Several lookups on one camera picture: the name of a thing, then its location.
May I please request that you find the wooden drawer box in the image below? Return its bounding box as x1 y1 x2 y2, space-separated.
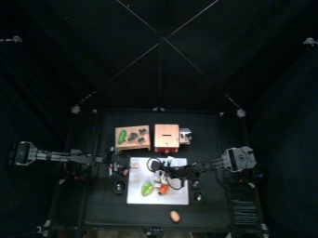
153 123 182 153

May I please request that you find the orange carrot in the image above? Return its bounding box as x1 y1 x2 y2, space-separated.
158 183 172 196

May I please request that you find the green toy leaf vegetable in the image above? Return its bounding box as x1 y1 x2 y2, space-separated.
141 181 156 197

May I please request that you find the black bowl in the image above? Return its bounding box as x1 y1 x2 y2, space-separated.
190 190 206 204
113 178 130 195

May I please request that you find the wooden toy cutting board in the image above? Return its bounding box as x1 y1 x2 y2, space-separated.
115 125 152 152

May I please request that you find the small black cup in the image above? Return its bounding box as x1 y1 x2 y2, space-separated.
189 178 204 190

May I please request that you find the green toy cucumber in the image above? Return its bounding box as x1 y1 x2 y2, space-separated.
118 129 129 144

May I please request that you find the white rectangular mat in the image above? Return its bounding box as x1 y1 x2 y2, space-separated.
126 156 190 205

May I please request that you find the small grey white toy appliance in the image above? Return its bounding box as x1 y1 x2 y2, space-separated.
180 127 194 145

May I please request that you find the beige toy egg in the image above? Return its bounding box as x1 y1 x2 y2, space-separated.
169 210 184 223

